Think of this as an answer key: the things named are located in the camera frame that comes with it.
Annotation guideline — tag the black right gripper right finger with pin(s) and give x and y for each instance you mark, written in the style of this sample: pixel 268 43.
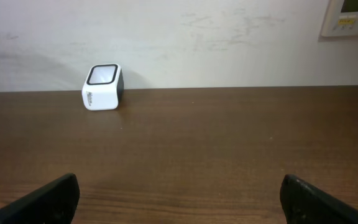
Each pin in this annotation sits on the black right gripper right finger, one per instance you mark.
pixel 304 203

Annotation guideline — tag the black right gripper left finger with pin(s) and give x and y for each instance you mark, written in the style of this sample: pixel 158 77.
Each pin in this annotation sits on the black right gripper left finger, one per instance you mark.
pixel 54 203

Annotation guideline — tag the white barcode scanner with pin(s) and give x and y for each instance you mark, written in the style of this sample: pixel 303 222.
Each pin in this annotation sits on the white barcode scanner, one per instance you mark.
pixel 103 88

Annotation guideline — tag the beige wall control panel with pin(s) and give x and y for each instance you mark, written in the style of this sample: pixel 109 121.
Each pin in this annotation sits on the beige wall control panel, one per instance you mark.
pixel 341 19

